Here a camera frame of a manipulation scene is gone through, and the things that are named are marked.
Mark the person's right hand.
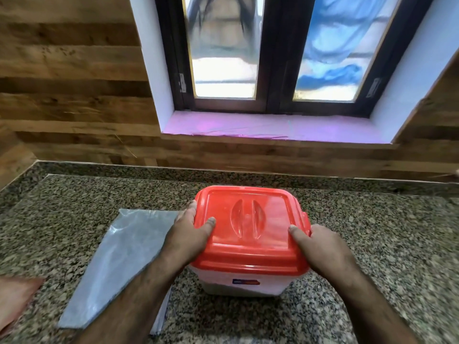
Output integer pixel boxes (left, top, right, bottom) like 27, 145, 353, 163
289, 224, 359, 280

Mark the person's left hand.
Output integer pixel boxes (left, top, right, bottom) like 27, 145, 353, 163
159, 200, 217, 271

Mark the red plastic container lid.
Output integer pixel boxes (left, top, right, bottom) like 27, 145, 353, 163
190, 185, 312, 276

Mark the person's right forearm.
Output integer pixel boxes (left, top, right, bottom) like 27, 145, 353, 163
324, 264, 421, 344

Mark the person's left forearm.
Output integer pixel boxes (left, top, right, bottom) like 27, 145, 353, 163
73, 253, 180, 344

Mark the white plastic container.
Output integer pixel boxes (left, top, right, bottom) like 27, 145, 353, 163
190, 265, 299, 298

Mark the clear plastic bag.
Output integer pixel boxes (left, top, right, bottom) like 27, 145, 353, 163
57, 209, 180, 336

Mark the frosted glass window pane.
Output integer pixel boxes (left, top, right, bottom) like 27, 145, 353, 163
293, 0, 403, 103
182, 0, 265, 100

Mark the reddish brown object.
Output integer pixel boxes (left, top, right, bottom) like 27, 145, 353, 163
0, 276, 44, 338

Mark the blue cloth behind window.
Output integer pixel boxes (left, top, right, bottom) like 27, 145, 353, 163
296, 0, 395, 91

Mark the dark wooden window frame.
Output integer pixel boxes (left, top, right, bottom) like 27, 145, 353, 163
155, 0, 437, 118

